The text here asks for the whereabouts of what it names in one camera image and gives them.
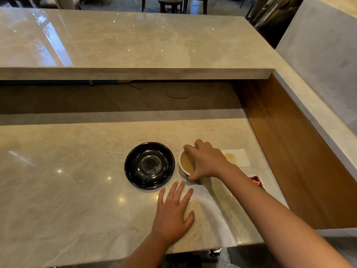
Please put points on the black glossy saucer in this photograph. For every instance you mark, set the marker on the black glossy saucer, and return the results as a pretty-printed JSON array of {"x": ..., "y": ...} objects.
[{"x": 149, "y": 165}]

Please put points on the person's left thumb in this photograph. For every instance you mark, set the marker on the person's left thumb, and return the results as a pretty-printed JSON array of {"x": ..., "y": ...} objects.
[{"x": 190, "y": 219}]

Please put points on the person's right hand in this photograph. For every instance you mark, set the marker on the person's right hand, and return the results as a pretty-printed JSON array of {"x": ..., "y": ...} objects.
[{"x": 209, "y": 163}]

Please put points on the chair with light cushion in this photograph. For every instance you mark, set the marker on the chair with light cushion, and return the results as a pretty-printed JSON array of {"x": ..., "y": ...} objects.
[{"x": 60, "y": 2}]

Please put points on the person's left hand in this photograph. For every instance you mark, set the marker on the person's left hand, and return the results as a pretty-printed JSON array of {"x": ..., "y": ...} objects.
[{"x": 168, "y": 220}]

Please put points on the brown milky drink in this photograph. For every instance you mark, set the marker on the brown milky drink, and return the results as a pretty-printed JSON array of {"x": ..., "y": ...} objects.
[{"x": 186, "y": 162}]

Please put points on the white cup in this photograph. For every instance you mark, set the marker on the white cup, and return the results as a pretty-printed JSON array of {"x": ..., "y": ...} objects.
[{"x": 181, "y": 168}]

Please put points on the wooden side panel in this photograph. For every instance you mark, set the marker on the wooden side panel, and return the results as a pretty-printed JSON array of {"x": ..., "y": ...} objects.
[{"x": 292, "y": 153}]

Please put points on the stained white paper napkin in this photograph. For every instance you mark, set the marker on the stained white paper napkin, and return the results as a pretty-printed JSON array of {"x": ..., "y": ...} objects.
[{"x": 242, "y": 157}]

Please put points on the red and black packet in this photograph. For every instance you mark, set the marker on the red and black packet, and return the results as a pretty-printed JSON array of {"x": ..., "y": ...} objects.
[{"x": 256, "y": 180}]

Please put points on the dark wooden chair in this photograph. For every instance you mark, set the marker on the dark wooden chair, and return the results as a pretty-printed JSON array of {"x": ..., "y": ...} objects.
[{"x": 195, "y": 4}]

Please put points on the person's left forearm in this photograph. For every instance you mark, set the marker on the person's left forearm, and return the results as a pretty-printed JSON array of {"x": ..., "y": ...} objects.
[{"x": 147, "y": 252}]

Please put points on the person's right middle finger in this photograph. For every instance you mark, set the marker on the person's right middle finger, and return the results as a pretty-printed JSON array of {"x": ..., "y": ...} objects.
[{"x": 200, "y": 142}]

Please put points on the person's right thumb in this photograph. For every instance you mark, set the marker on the person's right thumb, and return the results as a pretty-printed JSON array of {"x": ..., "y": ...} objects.
[{"x": 195, "y": 175}]

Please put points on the silver metal fitting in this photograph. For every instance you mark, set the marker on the silver metal fitting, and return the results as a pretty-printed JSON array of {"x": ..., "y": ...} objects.
[{"x": 215, "y": 251}]

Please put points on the person's left middle finger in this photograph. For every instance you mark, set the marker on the person's left middle finger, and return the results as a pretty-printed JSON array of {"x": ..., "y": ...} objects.
[{"x": 179, "y": 192}]

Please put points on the person's right forearm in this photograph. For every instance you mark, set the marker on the person's right forearm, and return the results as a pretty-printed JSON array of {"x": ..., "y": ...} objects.
[{"x": 273, "y": 220}]

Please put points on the person's left little finger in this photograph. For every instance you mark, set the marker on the person's left little finger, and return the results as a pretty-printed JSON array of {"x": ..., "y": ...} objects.
[{"x": 161, "y": 199}]

